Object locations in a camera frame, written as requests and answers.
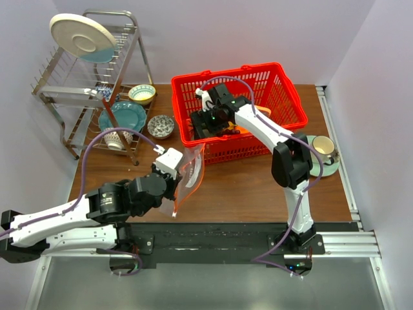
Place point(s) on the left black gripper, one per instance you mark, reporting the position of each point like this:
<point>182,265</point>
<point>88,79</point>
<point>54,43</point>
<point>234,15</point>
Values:
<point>173,183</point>

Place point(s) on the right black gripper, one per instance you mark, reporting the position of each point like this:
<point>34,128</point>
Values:
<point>200,117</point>

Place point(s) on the clear zip top bag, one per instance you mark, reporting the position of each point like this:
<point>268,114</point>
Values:
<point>192,172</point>

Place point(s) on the red plastic shopping basket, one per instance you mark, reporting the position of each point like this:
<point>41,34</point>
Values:
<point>272,89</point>

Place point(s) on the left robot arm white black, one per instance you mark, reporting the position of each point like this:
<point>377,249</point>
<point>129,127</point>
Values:
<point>95,220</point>

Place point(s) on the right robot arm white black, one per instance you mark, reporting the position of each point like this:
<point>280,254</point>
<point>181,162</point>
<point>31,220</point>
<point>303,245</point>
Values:
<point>291,159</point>

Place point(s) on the purple grape bunch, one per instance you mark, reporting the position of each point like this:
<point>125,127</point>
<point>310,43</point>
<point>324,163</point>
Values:
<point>228,131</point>

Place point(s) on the orange fruit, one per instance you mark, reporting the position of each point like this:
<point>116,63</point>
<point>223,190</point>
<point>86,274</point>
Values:
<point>246,130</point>

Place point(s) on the black white patterned bowl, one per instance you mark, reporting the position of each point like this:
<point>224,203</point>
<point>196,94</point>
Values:
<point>161,127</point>

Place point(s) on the patterned bowl in rack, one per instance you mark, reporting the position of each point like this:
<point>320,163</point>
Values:
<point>113,141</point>

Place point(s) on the yellow rimmed teal bowl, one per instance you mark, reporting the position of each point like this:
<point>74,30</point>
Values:
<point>142,94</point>

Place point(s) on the teal scalloped plate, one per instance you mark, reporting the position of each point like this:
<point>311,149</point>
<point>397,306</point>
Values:
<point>127,114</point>

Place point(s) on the metal dish rack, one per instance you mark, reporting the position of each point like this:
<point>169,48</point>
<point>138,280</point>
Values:
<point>67,84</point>

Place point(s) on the blue patterned dish in rack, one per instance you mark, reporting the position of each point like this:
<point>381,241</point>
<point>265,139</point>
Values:
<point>105,90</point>

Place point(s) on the mint green saucer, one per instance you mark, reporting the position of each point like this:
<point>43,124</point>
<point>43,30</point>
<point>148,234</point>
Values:
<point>327,170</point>

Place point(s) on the cream enamel mug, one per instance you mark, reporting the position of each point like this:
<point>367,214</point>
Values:
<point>326,150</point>

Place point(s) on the large white blue plate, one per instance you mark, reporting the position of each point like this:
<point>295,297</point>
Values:
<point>83,38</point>

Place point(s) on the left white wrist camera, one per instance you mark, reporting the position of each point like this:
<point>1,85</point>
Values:
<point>169,162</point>

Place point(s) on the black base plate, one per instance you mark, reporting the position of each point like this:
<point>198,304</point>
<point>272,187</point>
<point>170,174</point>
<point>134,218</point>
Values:
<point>197,243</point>

